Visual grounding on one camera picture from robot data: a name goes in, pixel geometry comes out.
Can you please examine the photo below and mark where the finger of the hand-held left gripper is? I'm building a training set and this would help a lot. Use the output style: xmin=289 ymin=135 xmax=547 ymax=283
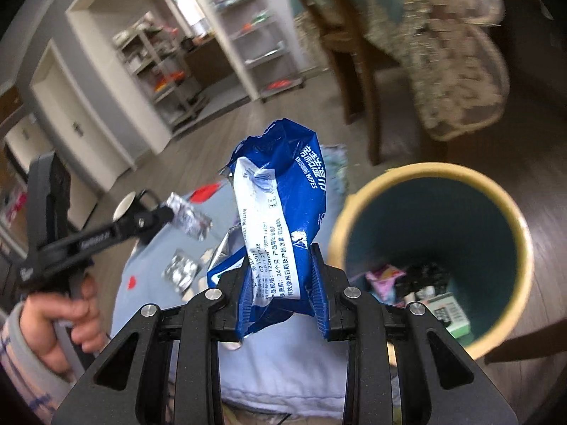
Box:
xmin=66 ymin=190 xmax=176 ymax=261

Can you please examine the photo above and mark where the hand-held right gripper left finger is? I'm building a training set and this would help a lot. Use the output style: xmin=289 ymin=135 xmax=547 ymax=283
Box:
xmin=51 ymin=266 xmax=249 ymax=425

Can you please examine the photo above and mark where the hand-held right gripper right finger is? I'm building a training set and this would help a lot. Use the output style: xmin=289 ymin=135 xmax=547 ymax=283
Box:
xmin=310 ymin=243 xmax=519 ymax=425

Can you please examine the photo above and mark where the silver blister pack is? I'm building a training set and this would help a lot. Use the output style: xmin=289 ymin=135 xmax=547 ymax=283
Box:
xmin=166 ymin=192 xmax=213 ymax=241
xmin=162 ymin=249 xmax=201 ymax=294

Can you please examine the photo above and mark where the blue white wipes packet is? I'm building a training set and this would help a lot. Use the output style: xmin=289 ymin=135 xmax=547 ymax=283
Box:
xmin=206 ymin=118 xmax=331 ymax=350

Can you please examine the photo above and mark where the teal bin with yellow rim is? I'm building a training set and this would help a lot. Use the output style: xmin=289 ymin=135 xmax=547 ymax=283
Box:
xmin=330 ymin=162 xmax=535 ymax=361

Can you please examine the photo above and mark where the person's left forearm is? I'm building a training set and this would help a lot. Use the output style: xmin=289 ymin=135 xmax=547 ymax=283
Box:
xmin=0 ymin=303 xmax=74 ymax=425

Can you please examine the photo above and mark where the person's left hand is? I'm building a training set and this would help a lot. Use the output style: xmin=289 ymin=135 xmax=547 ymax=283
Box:
xmin=20 ymin=271 xmax=105 ymax=375

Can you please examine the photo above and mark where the white paper cup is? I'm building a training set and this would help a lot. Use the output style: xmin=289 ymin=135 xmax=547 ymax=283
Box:
xmin=113 ymin=192 xmax=138 ymax=221

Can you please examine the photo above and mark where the white refrigerator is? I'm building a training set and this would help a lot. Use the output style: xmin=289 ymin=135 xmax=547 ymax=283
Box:
xmin=4 ymin=117 xmax=98 ymax=226

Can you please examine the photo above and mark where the pink snack packet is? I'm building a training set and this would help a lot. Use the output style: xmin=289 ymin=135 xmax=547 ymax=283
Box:
xmin=364 ymin=264 xmax=409 ymax=304

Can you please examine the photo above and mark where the light blue blanket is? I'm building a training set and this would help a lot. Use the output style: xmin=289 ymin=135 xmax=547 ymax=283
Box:
xmin=108 ymin=144 xmax=399 ymax=408

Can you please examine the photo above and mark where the white door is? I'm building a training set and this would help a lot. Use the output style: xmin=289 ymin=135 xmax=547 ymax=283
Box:
xmin=29 ymin=38 xmax=136 ymax=196

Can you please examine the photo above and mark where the black crumpled wrapper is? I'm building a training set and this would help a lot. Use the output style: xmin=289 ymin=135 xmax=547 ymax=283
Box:
xmin=394 ymin=262 xmax=448 ymax=302

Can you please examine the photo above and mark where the green white box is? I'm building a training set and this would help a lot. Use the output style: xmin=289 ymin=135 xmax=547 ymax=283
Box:
xmin=425 ymin=292 xmax=471 ymax=338

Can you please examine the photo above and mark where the grey metal shelf rack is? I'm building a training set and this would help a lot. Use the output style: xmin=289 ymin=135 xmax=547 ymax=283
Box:
xmin=113 ymin=22 xmax=209 ymax=127

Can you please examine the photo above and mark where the dark wooden counter cabinet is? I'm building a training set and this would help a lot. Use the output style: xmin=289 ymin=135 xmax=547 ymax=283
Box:
xmin=184 ymin=35 xmax=236 ymax=90

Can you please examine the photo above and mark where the wooden chair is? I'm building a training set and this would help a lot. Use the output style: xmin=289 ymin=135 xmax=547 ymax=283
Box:
xmin=305 ymin=0 xmax=421 ymax=167

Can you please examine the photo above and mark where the white plastic shelf rack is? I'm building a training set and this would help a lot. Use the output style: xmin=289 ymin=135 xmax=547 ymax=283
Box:
xmin=201 ymin=0 xmax=306 ymax=103

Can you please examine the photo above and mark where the teal lace-trimmed tablecloth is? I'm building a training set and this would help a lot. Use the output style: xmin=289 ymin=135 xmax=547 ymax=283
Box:
xmin=283 ymin=0 xmax=510 ymax=142

